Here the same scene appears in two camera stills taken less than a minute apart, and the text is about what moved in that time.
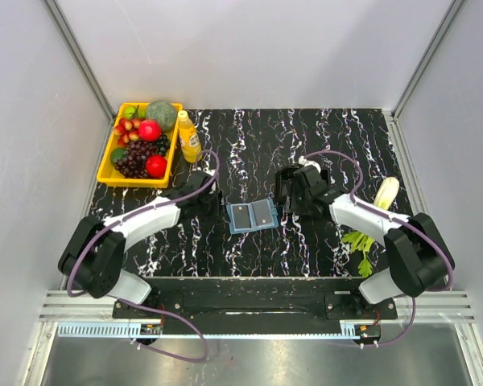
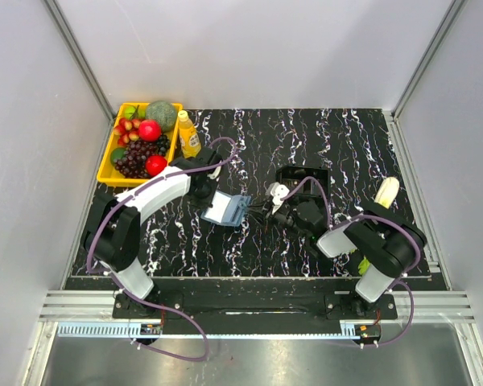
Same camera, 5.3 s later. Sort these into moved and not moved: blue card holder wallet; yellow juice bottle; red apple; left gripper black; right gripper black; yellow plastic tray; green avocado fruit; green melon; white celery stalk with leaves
Moved: right gripper black; blue card holder wallet; left gripper black
Not moved: yellow juice bottle; green avocado fruit; red apple; white celery stalk with leaves; green melon; yellow plastic tray
